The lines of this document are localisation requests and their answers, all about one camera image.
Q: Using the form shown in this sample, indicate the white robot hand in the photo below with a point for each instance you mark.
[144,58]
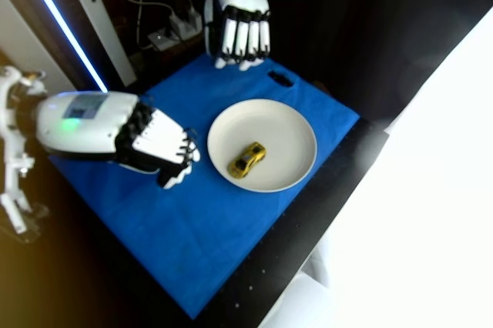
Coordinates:
[88,128]
[240,1]

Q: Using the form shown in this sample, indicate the glowing light strip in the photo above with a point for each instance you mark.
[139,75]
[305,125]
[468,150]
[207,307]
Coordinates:
[65,27]

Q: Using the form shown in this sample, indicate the yellow toy car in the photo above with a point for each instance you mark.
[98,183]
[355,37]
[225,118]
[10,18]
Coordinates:
[248,159]

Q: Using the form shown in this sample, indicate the white socket box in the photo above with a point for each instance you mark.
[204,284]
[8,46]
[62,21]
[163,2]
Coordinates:
[161,40]

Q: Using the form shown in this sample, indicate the white round plate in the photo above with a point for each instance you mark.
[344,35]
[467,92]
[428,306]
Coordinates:
[269,128]

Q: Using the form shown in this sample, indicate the blue cloth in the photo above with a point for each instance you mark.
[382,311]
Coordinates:
[185,228]

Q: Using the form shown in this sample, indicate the white power strip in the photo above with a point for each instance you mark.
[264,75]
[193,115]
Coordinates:
[186,24]

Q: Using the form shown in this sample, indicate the white upright panel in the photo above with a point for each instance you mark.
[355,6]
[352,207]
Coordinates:
[104,27]

